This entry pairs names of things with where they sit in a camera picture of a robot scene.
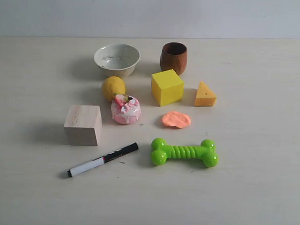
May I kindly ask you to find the orange putty blob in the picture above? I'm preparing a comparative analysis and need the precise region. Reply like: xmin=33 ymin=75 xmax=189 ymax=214
xmin=161 ymin=111 xmax=192 ymax=128

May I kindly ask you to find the pink strawberry cake toy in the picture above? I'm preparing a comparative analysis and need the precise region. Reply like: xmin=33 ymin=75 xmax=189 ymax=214
xmin=111 ymin=94 xmax=142 ymax=125

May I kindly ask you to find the yellow cube block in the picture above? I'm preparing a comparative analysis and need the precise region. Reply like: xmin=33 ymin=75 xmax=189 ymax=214
xmin=151 ymin=69 xmax=184 ymax=107

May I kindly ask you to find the black white marker pen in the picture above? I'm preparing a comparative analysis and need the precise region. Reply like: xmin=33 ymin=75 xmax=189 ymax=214
xmin=67 ymin=143 xmax=138 ymax=178

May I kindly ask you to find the green bone dog toy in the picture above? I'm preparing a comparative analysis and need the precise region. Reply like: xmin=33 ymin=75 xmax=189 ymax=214
xmin=151 ymin=138 xmax=219 ymax=167

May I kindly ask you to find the yellow lemon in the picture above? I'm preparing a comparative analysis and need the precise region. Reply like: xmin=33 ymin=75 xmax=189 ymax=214
xmin=101 ymin=76 xmax=126 ymax=102

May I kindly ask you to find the orange cheese wedge sponge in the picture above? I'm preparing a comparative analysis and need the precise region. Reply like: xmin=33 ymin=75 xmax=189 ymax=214
xmin=194 ymin=81 xmax=217 ymax=107

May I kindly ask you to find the brown wooden cup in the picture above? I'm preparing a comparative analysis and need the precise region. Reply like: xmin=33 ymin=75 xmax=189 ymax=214
xmin=160 ymin=42 xmax=188 ymax=75

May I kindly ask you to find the white ceramic bowl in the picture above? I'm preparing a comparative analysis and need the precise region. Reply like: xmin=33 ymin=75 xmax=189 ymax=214
xmin=94 ymin=43 xmax=141 ymax=78

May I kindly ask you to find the light wooden cube block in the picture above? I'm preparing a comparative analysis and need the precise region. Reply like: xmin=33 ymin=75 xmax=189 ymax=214
xmin=64 ymin=105 xmax=102 ymax=146

